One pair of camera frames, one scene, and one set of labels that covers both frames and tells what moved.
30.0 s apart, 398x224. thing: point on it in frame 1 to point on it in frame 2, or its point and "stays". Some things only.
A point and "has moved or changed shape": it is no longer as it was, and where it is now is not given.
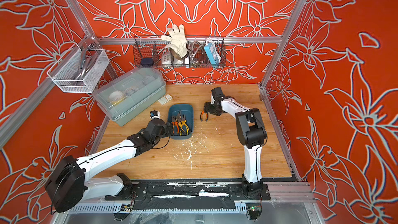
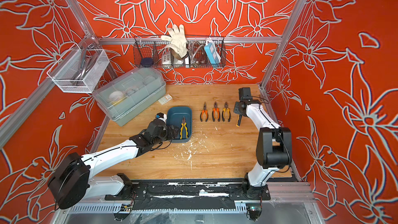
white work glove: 178,42 stays
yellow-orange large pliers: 184,121 has moved or changed shape
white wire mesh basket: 80,71 stays
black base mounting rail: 190,196 stays
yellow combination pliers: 179,121 to 184,124
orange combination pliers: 176,122 has moved or changed shape
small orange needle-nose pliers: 201,118 stays
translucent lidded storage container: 123,97 stays
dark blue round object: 146,62 stays
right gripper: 207,108 to 236,109
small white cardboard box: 165,99 stays
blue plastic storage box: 187,110 stays
